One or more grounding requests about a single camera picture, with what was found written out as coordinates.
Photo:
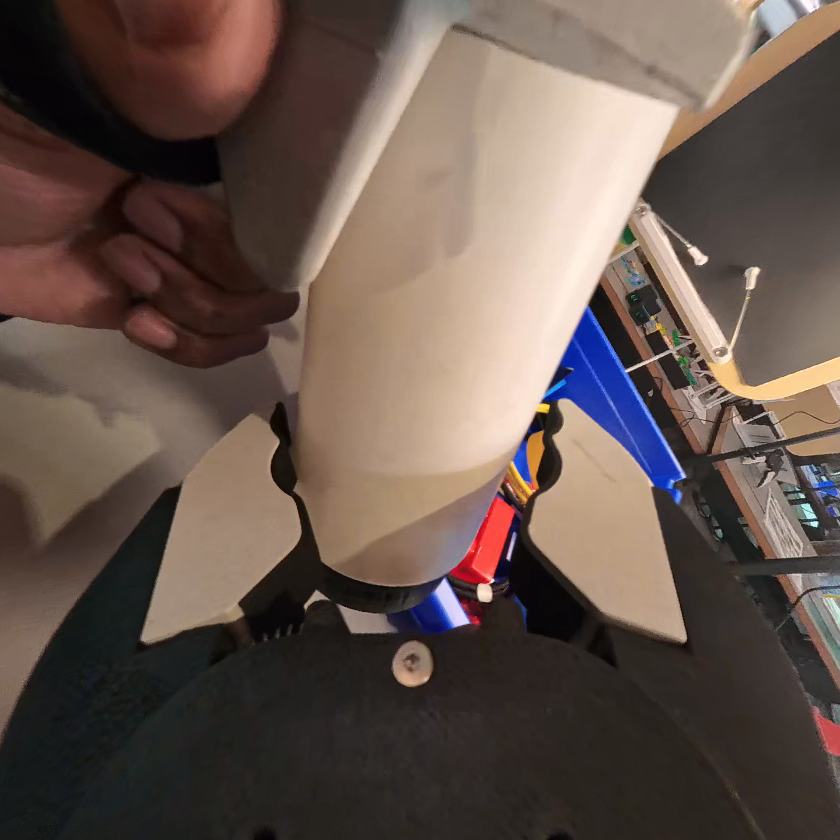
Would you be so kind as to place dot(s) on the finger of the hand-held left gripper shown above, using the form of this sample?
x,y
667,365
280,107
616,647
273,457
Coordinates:
x,y
315,131
590,39

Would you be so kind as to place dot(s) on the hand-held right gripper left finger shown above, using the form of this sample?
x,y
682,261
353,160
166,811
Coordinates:
x,y
223,525

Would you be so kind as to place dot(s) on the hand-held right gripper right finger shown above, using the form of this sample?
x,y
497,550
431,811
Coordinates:
x,y
604,538

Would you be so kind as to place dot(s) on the blue plastic bin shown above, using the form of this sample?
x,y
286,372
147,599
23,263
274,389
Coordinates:
x,y
610,394

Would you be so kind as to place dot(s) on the white plastic bottle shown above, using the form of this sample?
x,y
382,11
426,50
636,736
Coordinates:
x,y
459,295

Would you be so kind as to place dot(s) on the person's left hand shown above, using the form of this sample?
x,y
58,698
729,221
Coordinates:
x,y
65,249

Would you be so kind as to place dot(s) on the red flat box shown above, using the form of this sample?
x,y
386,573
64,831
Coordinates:
x,y
489,544

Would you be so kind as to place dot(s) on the wooden desk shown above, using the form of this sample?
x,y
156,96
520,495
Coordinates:
x,y
748,472

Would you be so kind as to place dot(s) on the black device with green display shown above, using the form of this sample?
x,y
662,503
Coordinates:
x,y
642,303

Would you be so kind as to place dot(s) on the white panel stand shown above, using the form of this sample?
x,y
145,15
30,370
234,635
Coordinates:
x,y
680,283

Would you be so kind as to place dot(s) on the red crate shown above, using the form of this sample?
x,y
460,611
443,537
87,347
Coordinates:
x,y
828,728

